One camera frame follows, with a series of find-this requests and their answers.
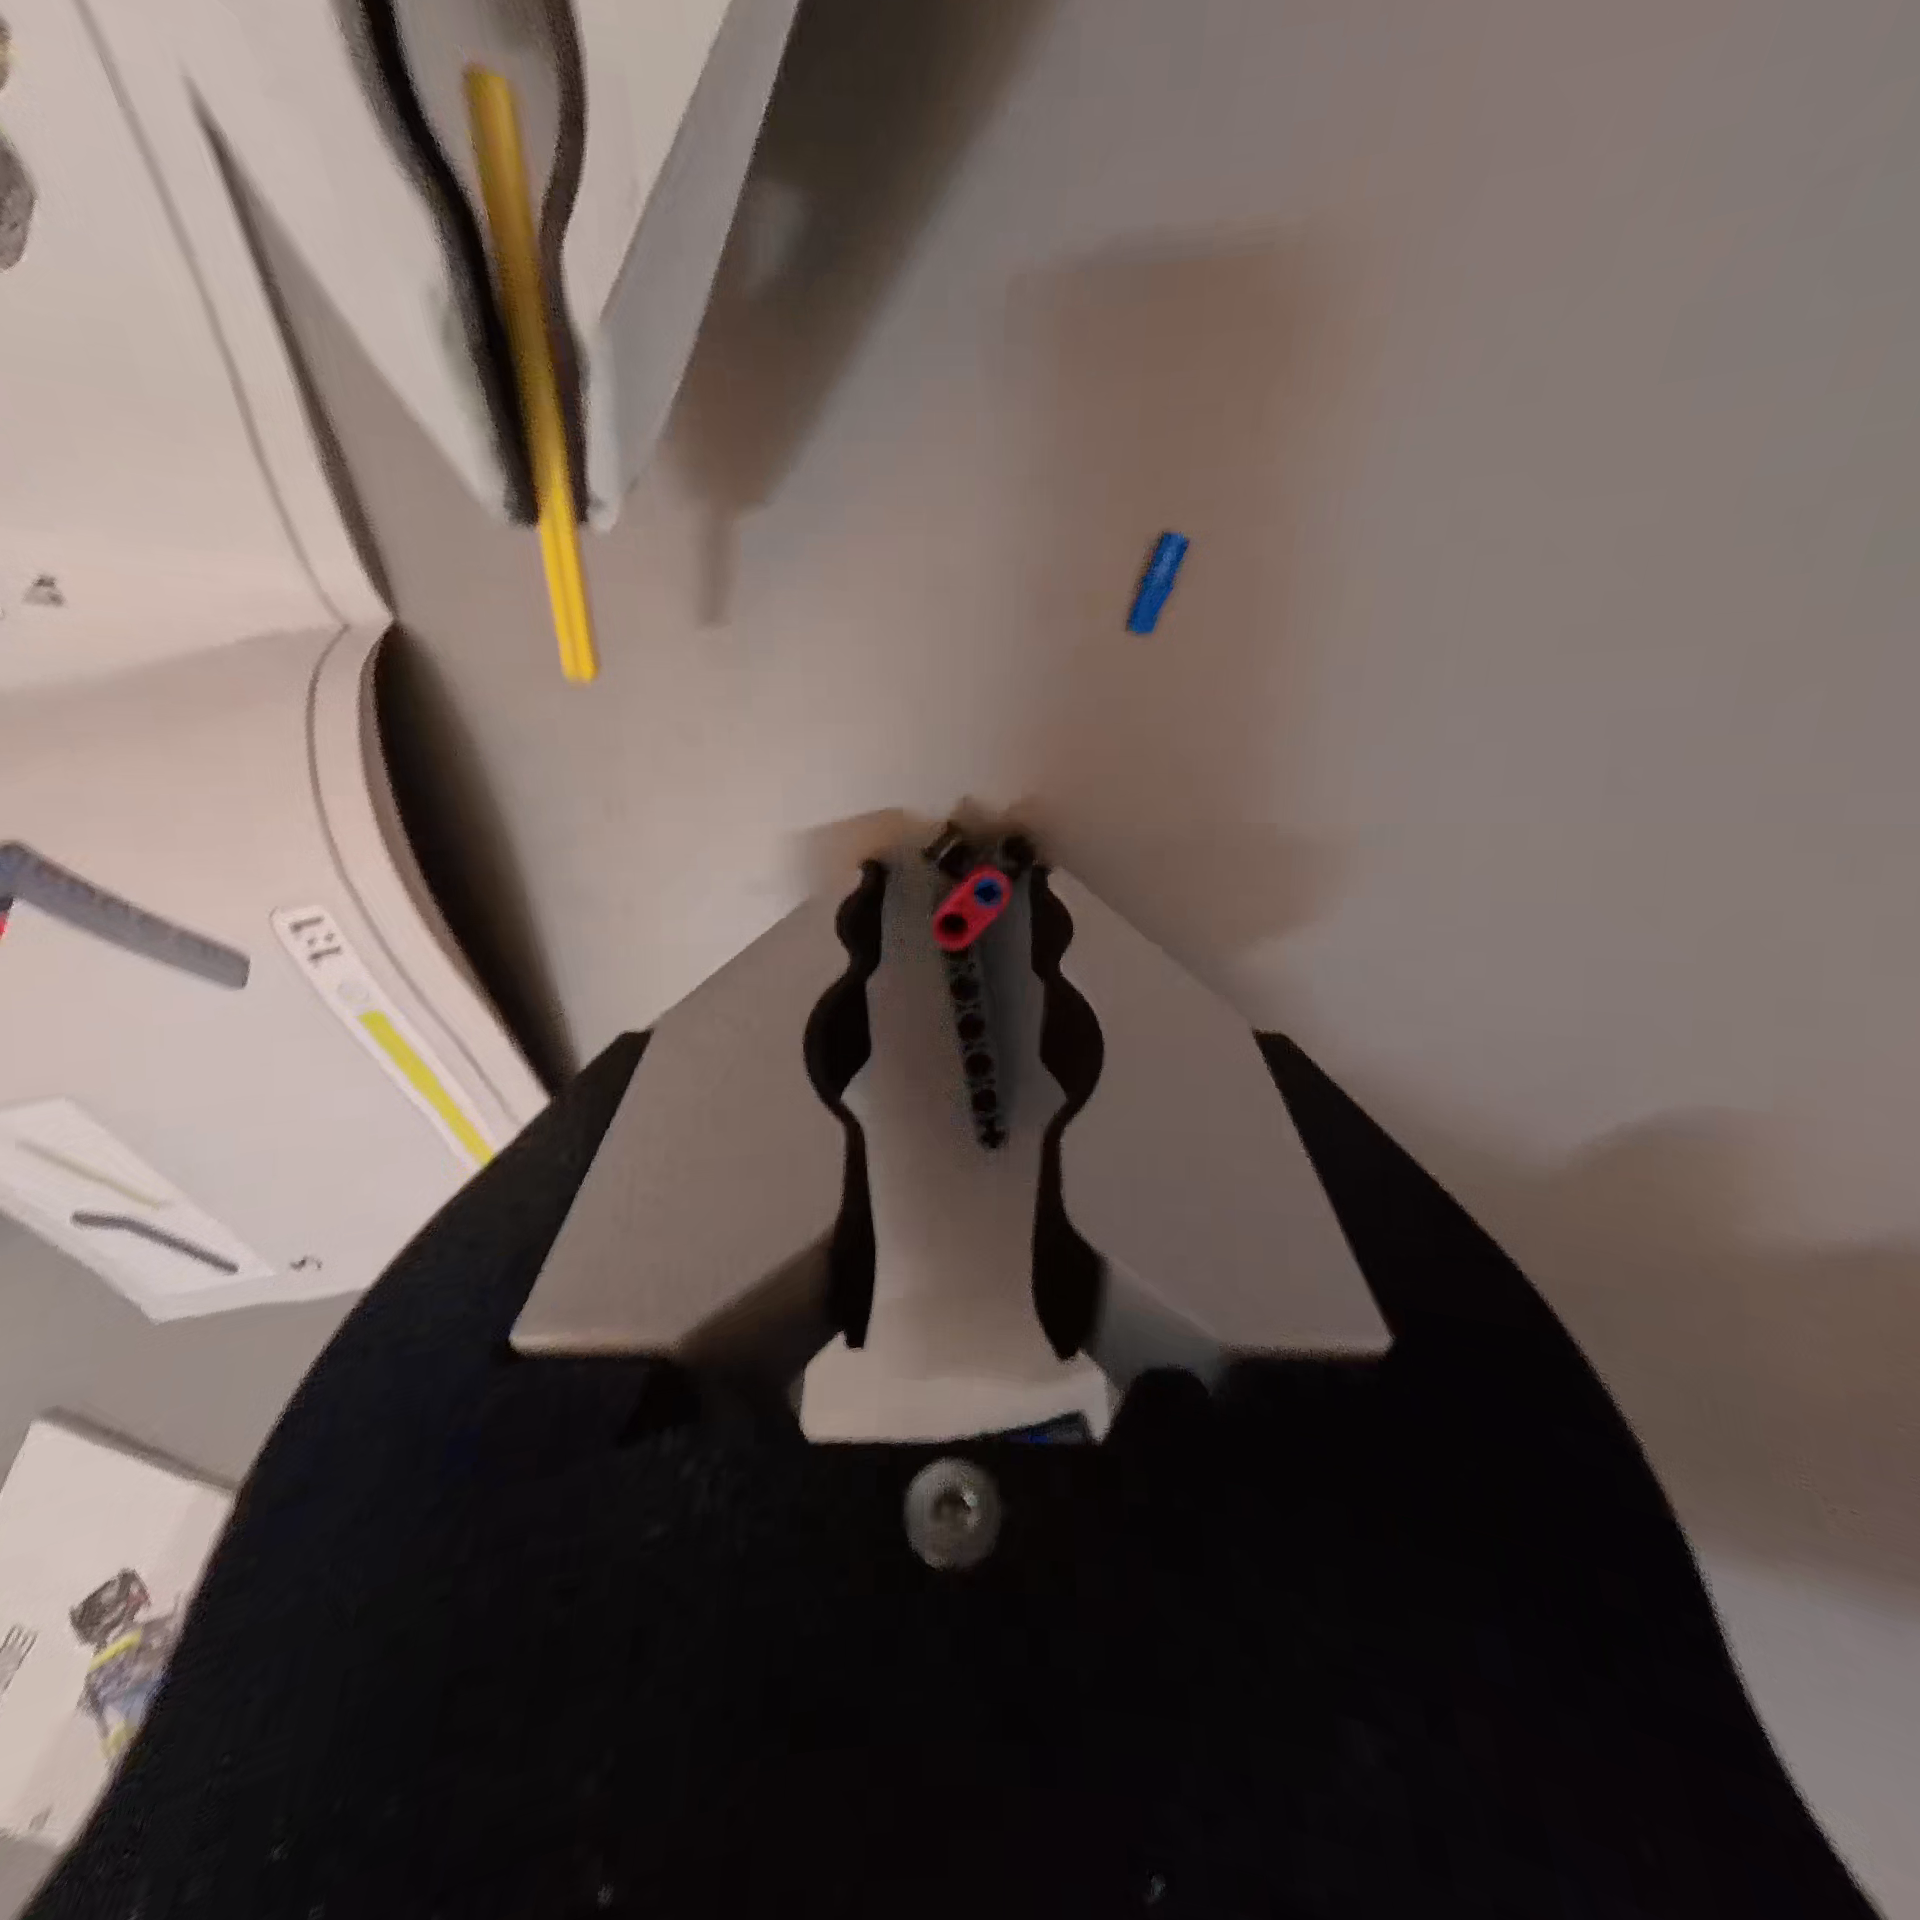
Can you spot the open instruction booklet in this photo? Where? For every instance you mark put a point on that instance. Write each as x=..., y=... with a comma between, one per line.
x=164, y=781

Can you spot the closed booklet with car picture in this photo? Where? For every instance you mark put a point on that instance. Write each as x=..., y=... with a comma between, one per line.
x=89, y=1589

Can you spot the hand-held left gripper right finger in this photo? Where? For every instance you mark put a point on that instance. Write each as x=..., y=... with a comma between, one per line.
x=1201, y=1185

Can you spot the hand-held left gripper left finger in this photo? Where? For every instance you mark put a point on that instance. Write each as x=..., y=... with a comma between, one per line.
x=705, y=1172

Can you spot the black lego beam red connector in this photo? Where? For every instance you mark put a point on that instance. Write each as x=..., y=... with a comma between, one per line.
x=975, y=1005

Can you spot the small blue lego pin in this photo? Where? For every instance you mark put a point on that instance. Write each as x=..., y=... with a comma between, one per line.
x=1156, y=582

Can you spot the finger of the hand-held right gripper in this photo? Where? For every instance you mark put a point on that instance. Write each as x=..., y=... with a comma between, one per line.
x=662, y=182
x=345, y=196

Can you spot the yellow lego axle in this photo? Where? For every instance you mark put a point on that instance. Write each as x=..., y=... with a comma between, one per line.
x=534, y=390

